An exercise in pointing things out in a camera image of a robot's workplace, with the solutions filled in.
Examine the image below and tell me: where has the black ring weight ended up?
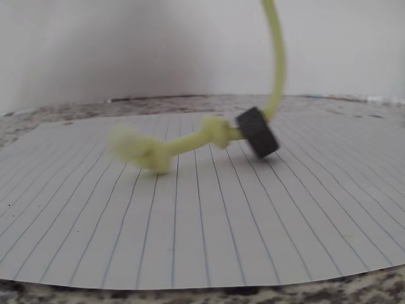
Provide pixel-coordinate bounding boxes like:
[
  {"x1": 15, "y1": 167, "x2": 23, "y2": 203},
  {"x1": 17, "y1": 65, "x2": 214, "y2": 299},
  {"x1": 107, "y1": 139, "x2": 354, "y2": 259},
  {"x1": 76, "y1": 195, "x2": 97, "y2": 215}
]
[{"x1": 235, "y1": 106, "x2": 281, "y2": 159}]

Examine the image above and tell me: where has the knotted pale yellow rope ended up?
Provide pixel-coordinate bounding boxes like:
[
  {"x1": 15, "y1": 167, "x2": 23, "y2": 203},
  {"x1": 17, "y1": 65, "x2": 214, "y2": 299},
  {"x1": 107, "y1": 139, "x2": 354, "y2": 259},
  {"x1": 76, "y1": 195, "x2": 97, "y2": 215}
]
[{"x1": 104, "y1": 0, "x2": 287, "y2": 177}]

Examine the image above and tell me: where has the lined white paper sheet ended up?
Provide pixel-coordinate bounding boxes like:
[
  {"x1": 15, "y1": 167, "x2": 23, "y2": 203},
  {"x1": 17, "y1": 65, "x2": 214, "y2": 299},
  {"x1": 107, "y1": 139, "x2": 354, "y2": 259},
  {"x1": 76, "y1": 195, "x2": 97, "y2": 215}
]
[{"x1": 0, "y1": 112, "x2": 405, "y2": 291}]

